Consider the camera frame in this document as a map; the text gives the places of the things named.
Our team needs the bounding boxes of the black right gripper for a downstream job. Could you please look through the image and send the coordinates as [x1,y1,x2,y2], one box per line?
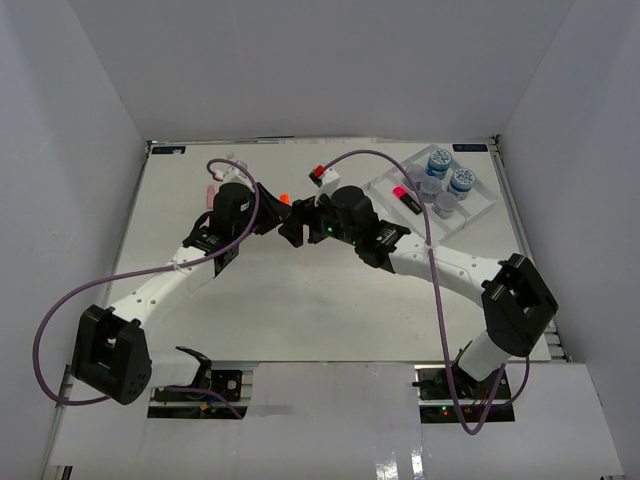
[278,188,360,249]

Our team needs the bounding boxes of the pink cap black highlighter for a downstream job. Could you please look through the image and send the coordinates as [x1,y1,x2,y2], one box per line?
[393,186,422,215]

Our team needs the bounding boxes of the clear jar of clips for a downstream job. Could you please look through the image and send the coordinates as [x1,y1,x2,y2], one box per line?
[402,164,426,192]

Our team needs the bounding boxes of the clear jar dark clips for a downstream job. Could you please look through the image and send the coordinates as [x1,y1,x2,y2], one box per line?
[419,176,442,204]

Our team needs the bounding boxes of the clear jar blue clips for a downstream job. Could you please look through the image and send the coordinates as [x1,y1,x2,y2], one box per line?
[432,192,458,219]

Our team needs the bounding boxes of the blue-white labelled slime jar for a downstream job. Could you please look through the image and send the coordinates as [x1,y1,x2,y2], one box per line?
[425,148,453,180]

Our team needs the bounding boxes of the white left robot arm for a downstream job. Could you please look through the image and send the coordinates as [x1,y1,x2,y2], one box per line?
[71,183,291,405]

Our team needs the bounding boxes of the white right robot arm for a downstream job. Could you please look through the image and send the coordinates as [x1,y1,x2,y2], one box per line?
[278,186,558,399]

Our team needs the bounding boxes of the blue label sticker left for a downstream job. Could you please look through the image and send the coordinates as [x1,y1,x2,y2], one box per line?
[151,146,186,155]

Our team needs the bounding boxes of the blue label sticker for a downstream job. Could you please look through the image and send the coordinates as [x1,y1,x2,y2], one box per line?
[151,146,186,155]
[452,143,488,153]

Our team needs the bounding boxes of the white compartment tray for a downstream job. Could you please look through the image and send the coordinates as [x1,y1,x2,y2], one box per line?
[363,145,497,242]

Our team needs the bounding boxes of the blue label sticker right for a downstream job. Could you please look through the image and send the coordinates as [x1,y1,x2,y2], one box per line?
[452,143,488,153]

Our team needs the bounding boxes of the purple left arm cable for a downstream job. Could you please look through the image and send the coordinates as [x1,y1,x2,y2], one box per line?
[32,158,261,419]

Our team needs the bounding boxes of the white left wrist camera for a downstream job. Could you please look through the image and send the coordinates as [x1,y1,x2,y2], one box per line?
[206,158,252,188]

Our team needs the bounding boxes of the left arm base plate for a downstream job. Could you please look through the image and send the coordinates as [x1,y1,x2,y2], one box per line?
[152,370,243,402]

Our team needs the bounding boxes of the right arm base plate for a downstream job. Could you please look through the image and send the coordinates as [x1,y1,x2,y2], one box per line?
[412,367,511,402]

